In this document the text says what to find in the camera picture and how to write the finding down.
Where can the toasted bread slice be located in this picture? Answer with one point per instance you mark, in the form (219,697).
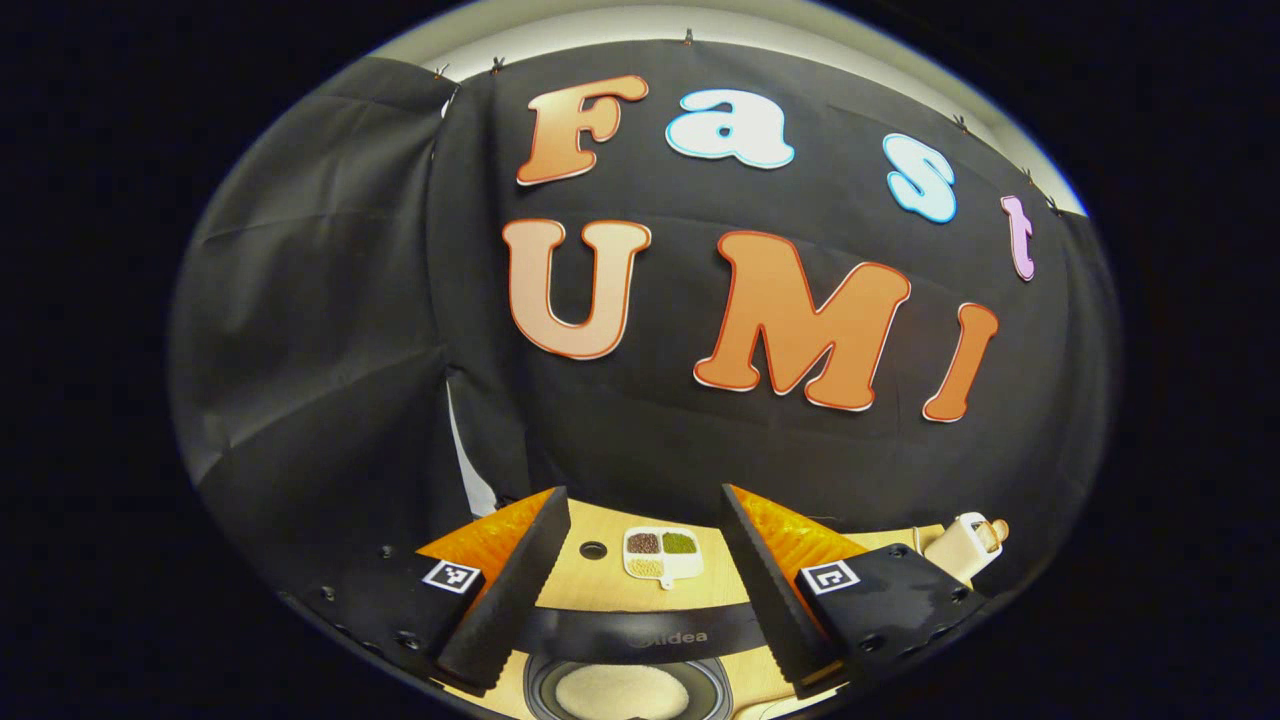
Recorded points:
(992,530)

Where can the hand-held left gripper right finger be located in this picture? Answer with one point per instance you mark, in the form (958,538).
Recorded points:
(770,600)

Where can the dark grey rice cooker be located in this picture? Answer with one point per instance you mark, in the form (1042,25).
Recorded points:
(600,632)

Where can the white divided grain dish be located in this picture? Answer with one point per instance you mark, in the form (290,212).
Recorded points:
(662,555)

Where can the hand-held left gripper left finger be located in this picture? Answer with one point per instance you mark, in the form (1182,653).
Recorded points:
(510,610)

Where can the white toaster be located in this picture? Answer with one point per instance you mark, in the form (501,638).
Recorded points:
(955,548)

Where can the pile of white rice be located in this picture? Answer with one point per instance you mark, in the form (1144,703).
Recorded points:
(622,695)

